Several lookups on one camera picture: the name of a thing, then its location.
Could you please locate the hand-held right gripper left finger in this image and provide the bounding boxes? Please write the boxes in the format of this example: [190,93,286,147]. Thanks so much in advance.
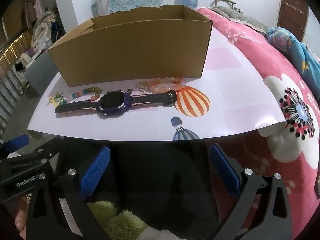
[26,145,111,240]

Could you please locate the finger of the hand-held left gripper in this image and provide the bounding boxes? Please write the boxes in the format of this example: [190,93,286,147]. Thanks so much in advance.
[0,134,29,156]
[0,136,63,167]

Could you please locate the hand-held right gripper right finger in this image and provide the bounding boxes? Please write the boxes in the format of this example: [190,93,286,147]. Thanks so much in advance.
[209,144,293,240]

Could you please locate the dark blue smartwatch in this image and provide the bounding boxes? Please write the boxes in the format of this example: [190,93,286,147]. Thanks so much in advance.
[54,89,178,118]

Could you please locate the multicoloured bead bracelet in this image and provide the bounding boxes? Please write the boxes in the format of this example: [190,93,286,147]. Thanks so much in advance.
[59,86,103,105]

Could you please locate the brown cardboard box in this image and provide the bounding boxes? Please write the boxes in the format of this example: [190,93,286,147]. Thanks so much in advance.
[47,4,213,87]

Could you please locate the person's left hand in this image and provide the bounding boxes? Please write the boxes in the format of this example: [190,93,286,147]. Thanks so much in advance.
[13,196,29,233]

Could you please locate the pink balloon-print table sheet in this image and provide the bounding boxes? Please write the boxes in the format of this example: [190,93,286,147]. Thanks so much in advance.
[27,25,287,142]

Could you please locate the metal-framed glass doors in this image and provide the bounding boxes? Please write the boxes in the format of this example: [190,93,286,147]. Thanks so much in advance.
[0,30,33,120]

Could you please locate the grey box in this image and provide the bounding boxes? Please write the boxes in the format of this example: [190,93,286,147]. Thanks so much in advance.
[25,51,59,97]

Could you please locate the gold charm cluster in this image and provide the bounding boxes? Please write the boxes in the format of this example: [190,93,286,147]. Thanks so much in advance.
[136,81,150,93]

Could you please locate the pink floral blanket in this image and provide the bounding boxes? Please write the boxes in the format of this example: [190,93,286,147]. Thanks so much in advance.
[196,7,320,240]

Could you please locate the pile of clothes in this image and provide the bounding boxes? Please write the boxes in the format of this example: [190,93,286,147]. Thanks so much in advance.
[24,0,63,53]

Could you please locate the blue patterned quilt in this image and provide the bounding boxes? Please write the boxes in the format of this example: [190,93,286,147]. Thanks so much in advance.
[265,26,320,93]

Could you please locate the grey lace-edged cushion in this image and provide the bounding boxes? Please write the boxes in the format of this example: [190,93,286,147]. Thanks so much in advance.
[212,6,269,32]

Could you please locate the brown wooden door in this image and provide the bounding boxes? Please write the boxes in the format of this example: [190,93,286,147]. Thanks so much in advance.
[277,0,309,42]

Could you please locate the orange bead bracelet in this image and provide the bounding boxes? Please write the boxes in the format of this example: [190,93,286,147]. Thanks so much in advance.
[149,76,187,93]

